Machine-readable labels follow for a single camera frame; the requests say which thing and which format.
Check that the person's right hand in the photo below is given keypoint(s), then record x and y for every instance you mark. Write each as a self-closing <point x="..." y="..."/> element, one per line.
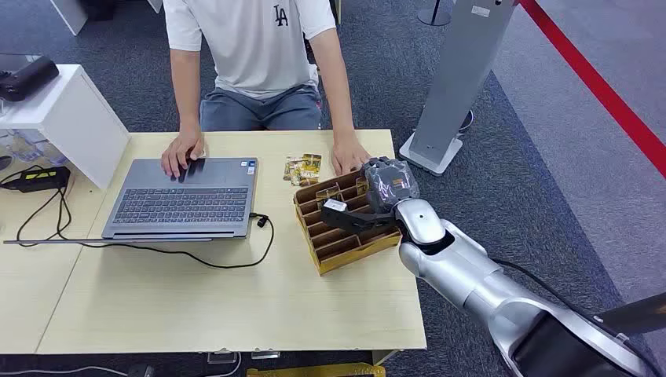
<point x="179" y="151"/>

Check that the person's left hand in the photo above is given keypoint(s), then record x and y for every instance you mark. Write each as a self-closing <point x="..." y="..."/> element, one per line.
<point x="347" y="155"/>

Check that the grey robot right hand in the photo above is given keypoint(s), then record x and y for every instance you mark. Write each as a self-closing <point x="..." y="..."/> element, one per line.
<point x="387" y="182"/>

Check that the person's right forearm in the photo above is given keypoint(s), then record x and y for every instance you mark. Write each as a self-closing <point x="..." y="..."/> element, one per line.
<point x="185" y="93"/>

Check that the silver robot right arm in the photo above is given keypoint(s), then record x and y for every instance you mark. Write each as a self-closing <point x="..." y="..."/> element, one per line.
<point x="468" y="270"/>

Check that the person's left forearm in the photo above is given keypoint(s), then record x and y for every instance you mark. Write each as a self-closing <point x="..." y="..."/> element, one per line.
<point x="335" y="83"/>

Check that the golden card in box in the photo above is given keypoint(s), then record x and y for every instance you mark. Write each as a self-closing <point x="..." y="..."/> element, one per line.
<point x="329" y="193"/>

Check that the brown slotted card box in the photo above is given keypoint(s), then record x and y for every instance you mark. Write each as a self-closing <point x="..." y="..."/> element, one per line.
<point x="338" y="242"/>

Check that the person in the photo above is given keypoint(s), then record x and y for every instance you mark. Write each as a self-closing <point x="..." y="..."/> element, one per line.
<point x="255" y="52"/>

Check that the pile of golden cards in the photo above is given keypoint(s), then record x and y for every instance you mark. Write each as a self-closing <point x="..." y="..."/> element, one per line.
<point x="303" y="169"/>

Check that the grey laptop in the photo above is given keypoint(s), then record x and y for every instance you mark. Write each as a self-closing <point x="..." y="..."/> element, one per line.
<point x="187" y="200"/>

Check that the white shelf box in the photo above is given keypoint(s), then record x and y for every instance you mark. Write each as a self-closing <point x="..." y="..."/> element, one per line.
<point x="78" y="119"/>

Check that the grey kiosk stand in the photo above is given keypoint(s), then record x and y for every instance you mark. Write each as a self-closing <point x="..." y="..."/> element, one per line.
<point x="458" y="78"/>

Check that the black power adapter yellow label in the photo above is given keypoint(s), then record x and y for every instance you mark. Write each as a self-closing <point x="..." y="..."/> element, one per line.
<point x="41" y="178"/>

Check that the clear water bottles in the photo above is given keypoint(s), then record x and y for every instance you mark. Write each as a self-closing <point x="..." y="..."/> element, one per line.
<point x="31" y="148"/>

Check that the black pouch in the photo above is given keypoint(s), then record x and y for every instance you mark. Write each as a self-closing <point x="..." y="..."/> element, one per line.
<point x="26" y="78"/>

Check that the white furniture panel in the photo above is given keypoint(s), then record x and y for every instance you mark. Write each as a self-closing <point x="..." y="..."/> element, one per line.
<point x="70" y="14"/>

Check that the yellow box under table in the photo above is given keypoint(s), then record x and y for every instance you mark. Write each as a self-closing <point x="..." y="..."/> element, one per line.
<point x="317" y="371"/>

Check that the black robot body bar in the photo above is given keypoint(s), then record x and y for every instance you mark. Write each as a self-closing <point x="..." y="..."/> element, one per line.
<point x="635" y="315"/>

